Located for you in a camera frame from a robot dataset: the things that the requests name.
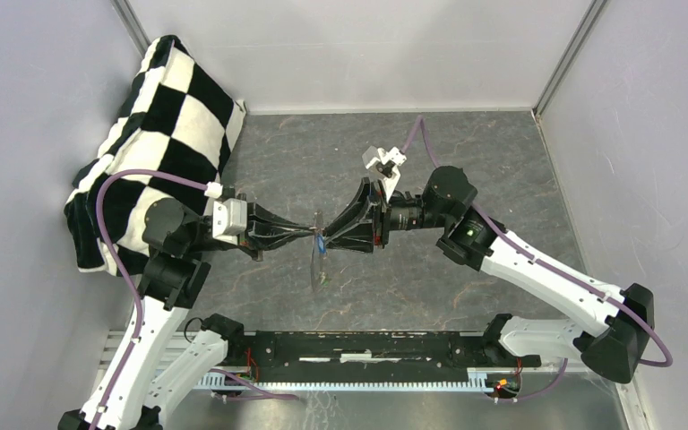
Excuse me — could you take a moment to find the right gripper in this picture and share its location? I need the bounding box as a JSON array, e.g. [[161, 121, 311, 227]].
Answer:
[[323, 176, 452, 254]]

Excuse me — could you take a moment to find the blue tagged key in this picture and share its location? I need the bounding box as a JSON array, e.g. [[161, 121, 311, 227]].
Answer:
[[314, 235, 327, 255]]

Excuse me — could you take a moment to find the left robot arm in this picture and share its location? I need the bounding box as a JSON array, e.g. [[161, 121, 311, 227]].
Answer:
[[58, 198, 314, 429]]

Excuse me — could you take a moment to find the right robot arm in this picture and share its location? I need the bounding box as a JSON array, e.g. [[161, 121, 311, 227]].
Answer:
[[314, 166, 658, 383]]

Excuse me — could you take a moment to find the black white checkered blanket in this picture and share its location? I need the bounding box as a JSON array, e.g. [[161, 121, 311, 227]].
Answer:
[[64, 35, 246, 275]]

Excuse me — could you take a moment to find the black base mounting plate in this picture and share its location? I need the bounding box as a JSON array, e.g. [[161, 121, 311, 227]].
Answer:
[[219, 331, 542, 383]]

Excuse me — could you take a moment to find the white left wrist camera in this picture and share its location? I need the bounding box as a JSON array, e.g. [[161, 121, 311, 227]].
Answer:
[[211, 198, 248, 245]]

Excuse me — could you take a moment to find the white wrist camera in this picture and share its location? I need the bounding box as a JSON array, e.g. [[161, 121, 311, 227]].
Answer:
[[362, 146, 407, 202], [211, 198, 248, 245]]

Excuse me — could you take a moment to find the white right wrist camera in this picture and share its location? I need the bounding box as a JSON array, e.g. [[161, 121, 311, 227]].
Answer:
[[362, 146, 407, 202]]

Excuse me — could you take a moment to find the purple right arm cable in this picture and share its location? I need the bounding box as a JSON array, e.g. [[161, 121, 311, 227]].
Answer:
[[401, 115, 674, 404]]

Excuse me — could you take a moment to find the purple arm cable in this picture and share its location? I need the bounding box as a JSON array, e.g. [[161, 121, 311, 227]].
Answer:
[[401, 115, 674, 404], [87, 168, 301, 430]]

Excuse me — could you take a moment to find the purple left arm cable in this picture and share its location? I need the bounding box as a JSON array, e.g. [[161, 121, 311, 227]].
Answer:
[[87, 168, 301, 430]]

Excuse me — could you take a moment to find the white slotted cable duct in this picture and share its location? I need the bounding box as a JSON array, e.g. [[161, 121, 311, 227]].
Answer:
[[194, 371, 494, 394]]

